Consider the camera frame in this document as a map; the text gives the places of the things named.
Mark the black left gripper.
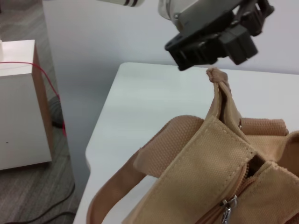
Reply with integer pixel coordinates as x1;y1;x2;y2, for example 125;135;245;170
164;0;275;72

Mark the khaki canvas food bag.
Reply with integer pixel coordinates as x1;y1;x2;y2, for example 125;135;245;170
87;67;299;224

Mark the silver zipper pull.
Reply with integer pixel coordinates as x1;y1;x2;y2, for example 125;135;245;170
219;195;238;224

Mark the white cabinet with wood side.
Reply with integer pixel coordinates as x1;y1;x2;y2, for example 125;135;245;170
0;39;53;171

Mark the thin red cable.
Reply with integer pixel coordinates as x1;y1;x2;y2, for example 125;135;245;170
0;61;67;138

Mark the black floor cable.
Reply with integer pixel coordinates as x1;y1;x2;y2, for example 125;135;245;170
0;182;77;224

